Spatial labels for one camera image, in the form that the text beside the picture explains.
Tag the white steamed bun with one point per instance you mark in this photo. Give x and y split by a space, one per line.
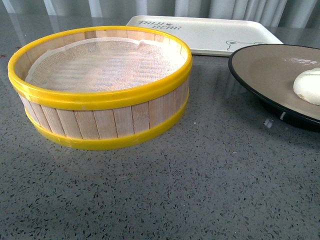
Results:
307 86

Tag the cream bear tray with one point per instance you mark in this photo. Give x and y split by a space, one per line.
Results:
209 36

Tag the yellow bamboo steamer basket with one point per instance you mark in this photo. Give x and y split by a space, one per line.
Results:
102 120

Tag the white steamer cloth liner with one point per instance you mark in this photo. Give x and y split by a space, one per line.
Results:
104 65

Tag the beige plate with black rim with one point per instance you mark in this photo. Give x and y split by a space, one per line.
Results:
269 71

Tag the grey curtain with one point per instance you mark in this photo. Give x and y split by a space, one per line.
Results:
269 13

